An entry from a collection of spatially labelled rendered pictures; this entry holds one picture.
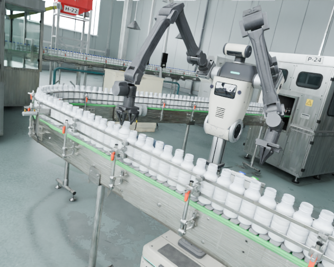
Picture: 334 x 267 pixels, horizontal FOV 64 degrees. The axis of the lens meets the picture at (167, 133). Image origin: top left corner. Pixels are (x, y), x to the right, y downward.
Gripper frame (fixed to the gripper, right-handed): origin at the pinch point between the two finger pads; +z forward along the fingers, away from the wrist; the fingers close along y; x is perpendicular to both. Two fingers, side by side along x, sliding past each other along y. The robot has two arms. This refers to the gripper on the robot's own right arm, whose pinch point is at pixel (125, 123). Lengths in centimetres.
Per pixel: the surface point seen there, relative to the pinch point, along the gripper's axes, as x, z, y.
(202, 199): 54, 17, 3
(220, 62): -257, -59, -544
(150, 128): -277, 110, -336
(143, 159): 18.7, 12.7, 2.9
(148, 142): 18.5, 4.0, 1.7
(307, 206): 89, 4, -1
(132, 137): 7.5, 5.1, 1.3
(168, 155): 31.4, 6.1, 1.4
